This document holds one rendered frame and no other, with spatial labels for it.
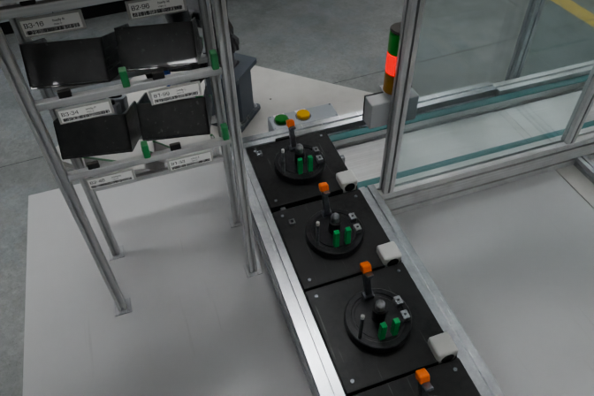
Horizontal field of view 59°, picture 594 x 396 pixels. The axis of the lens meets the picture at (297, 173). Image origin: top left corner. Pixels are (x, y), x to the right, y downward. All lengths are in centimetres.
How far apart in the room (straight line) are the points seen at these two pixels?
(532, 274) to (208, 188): 90
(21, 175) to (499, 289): 251
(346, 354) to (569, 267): 66
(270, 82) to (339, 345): 110
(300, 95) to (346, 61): 179
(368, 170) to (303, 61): 219
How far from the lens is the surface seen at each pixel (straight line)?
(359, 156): 156
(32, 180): 313
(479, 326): 134
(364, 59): 367
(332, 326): 115
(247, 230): 123
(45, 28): 87
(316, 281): 121
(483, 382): 117
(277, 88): 192
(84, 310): 140
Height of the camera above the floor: 198
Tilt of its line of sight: 45 degrees down
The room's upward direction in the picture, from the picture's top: 1 degrees counter-clockwise
